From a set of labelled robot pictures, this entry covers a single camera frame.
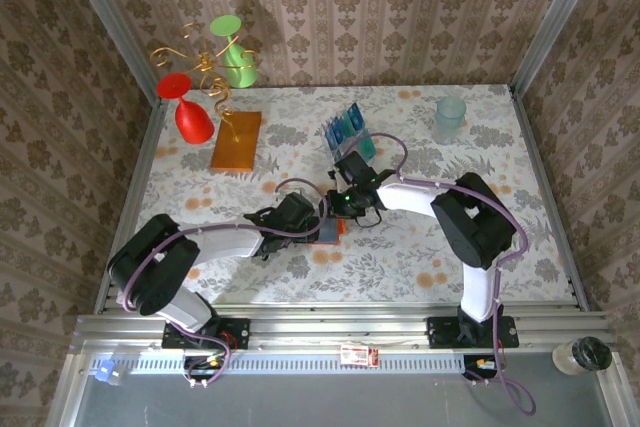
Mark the aluminium front rail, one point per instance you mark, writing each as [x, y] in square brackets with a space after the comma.
[340, 329]

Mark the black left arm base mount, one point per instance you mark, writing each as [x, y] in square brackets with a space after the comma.
[235, 332]

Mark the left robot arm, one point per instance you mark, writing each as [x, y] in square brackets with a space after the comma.
[155, 267]

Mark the blue and white connector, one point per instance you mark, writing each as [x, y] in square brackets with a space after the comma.
[105, 372]

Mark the red and white sticker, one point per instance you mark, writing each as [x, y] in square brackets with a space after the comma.
[357, 354]

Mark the clear bluish plastic cup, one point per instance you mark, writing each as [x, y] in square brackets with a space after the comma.
[450, 117]

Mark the aluminium frame post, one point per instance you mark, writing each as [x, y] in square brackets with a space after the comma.
[555, 22]
[116, 27]

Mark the aluminium table side rail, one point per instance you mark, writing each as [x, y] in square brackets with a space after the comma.
[542, 172]
[140, 172]

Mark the green plastic wine glass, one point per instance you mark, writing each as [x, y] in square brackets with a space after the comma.
[239, 69]

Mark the clear acrylic card stand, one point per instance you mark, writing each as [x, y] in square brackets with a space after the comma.
[350, 139]

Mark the red plastic wine glass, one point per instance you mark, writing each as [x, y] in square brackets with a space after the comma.
[192, 122]

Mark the black power connector block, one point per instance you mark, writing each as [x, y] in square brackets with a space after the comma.
[197, 364]
[475, 364]

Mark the orange card holder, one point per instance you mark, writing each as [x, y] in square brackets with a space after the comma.
[342, 229]

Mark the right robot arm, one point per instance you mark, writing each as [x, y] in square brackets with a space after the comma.
[475, 222]

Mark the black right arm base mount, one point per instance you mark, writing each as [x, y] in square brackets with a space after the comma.
[442, 334]

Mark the glass jar with dark lid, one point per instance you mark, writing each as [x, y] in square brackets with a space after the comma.
[582, 354]

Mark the grey metal panel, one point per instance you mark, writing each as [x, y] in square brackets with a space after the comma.
[325, 402]

